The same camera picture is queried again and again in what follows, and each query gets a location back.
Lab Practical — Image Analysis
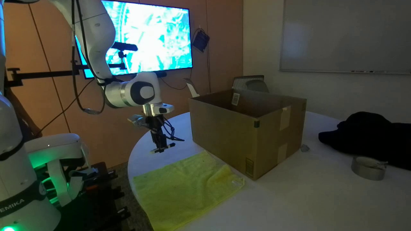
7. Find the black mounted camera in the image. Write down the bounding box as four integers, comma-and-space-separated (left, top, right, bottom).
111, 41, 139, 69

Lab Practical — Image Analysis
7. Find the black garment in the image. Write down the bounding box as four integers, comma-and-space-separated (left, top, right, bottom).
317, 110, 411, 171

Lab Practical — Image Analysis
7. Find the grey tape roll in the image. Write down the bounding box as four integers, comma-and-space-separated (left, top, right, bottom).
350, 155, 389, 181

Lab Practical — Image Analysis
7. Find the brown cardboard box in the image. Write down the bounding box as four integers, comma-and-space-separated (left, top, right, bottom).
188, 87, 308, 181

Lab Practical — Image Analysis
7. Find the wall television screen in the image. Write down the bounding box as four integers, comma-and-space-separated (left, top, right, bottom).
75, 0, 195, 81

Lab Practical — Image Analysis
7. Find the wall whiteboard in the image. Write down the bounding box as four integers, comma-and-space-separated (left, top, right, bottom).
278, 0, 411, 77

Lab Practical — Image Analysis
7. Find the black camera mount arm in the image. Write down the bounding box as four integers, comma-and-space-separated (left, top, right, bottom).
5, 65, 80, 88

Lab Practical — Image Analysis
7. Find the yellow towel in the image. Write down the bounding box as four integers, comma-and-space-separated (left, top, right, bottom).
130, 150, 247, 231

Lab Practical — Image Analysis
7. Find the grey chair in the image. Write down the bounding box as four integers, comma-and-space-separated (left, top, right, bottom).
231, 74, 269, 94

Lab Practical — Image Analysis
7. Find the black wall device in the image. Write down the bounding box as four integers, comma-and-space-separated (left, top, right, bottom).
192, 27, 210, 53

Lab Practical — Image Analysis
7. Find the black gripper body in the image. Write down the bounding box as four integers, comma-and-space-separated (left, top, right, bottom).
145, 114, 171, 141

